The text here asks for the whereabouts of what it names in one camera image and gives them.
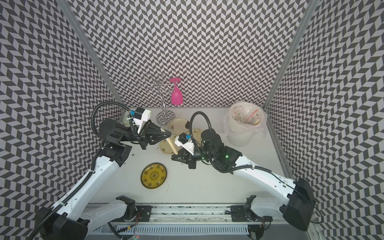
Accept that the cream plate right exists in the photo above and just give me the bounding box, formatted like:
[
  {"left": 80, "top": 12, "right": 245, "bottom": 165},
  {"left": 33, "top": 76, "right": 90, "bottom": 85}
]
[{"left": 192, "top": 128, "right": 203, "bottom": 144}]

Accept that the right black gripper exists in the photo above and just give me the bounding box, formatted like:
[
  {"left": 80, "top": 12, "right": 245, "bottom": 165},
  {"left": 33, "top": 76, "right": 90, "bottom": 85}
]
[{"left": 171, "top": 146, "right": 217, "bottom": 170}]

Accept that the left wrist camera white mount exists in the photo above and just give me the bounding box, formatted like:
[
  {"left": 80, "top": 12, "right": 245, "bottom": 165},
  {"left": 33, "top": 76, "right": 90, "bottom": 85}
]
[{"left": 128, "top": 107, "right": 151, "bottom": 134}]

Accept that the metal glass holder stand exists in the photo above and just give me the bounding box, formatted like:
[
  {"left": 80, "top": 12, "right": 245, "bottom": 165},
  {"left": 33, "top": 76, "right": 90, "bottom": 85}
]
[{"left": 135, "top": 72, "right": 175, "bottom": 126}]

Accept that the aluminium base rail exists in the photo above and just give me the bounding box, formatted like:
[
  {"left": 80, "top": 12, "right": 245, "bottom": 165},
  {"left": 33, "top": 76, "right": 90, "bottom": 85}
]
[{"left": 64, "top": 203, "right": 319, "bottom": 240}]

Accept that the green transparent plastic cup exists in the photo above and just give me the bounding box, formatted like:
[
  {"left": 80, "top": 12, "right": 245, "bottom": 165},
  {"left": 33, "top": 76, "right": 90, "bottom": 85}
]
[{"left": 122, "top": 115, "right": 131, "bottom": 127}]

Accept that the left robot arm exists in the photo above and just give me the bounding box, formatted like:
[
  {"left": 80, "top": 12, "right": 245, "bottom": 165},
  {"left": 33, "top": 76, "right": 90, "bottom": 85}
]
[{"left": 29, "top": 101, "right": 172, "bottom": 240}]

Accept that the chopsticks green label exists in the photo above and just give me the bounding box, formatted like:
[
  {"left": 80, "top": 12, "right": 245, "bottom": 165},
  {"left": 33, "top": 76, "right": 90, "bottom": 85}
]
[{"left": 160, "top": 128, "right": 180, "bottom": 156}]

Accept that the cream plate with black spot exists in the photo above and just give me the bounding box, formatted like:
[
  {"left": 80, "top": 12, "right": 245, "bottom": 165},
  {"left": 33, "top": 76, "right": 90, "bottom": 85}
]
[{"left": 169, "top": 118, "right": 190, "bottom": 136}]

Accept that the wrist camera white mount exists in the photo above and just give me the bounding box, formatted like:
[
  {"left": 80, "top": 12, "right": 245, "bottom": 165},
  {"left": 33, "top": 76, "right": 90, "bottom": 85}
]
[
  {"left": 175, "top": 133, "right": 195, "bottom": 155},
  {"left": 128, "top": 107, "right": 151, "bottom": 134}
]

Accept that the cream plate front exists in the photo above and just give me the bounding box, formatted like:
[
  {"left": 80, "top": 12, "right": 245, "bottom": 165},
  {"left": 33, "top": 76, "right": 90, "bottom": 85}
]
[{"left": 158, "top": 137, "right": 181, "bottom": 155}]

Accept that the white trash bucket with bag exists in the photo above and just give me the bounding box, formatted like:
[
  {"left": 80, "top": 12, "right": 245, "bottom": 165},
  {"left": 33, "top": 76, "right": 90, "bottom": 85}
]
[{"left": 223, "top": 101, "right": 268, "bottom": 147}]

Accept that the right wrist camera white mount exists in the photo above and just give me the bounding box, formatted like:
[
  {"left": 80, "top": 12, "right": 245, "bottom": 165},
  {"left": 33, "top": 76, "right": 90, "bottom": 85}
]
[{"left": 175, "top": 133, "right": 195, "bottom": 155}]

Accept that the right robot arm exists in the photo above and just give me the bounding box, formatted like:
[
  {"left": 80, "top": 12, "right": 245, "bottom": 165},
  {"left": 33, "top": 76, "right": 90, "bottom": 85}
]
[{"left": 172, "top": 111, "right": 317, "bottom": 232}]

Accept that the yellow green patterned plate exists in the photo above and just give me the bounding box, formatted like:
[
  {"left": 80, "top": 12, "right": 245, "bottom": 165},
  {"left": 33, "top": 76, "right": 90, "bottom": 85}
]
[{"left": 141, "top": 163, "right": 167, "bottom": 189}]

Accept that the pink plastic wine glass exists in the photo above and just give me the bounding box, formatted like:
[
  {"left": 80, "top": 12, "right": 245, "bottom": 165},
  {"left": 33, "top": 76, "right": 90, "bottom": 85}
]
[{"left": 170, "top": 78, "right": 184, "bottom": 106}]

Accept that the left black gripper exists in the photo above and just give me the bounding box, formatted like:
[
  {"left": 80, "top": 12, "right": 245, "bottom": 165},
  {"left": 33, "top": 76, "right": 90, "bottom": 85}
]
[{"left": 119, "top": 120, "right": 172, "bottom": 151}]

